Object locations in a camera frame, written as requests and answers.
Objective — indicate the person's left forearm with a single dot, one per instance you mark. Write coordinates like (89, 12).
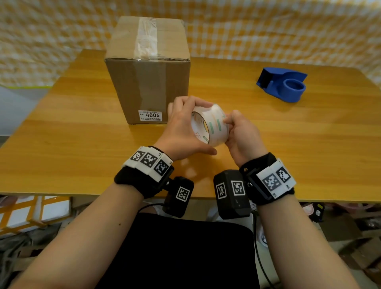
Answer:
(83, 238)

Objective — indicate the person's right hand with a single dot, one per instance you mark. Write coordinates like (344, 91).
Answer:
(245, 143)

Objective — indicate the yellow checkered cloth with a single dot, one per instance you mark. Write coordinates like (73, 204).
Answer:
(268, 29)

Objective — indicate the person's left leg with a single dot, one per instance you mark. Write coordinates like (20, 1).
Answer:
(156, 210)

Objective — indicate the person's black clothing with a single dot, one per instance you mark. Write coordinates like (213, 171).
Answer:
(178, 256)

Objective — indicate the black yellow handheld device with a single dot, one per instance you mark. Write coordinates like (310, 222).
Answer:
(318, 213)

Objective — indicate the person's left hand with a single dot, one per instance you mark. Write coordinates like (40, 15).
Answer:
(178, 134)

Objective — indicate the black wristband white markers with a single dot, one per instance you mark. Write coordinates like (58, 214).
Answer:
(131, 178)
(276, 180)

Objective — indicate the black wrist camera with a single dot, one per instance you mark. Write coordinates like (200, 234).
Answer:
(175, 205)
(232, 205)

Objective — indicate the blue tape dispenser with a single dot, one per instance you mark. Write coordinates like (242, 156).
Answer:
(276, 83)

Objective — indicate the person's right forearm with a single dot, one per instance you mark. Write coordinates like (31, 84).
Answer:
(297, 244)

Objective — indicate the grey plastic bag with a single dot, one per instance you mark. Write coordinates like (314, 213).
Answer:
(18, 259)

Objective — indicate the clear tape roll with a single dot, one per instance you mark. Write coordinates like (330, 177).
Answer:
(214, 131)

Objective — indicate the white parcel with orange tape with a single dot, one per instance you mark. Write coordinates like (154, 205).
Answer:
(53, 208)

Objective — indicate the clear tape strip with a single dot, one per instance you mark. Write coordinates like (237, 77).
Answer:
(146, 38)

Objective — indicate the brown cardboard box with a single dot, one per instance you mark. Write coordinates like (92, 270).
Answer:
(125, 89)

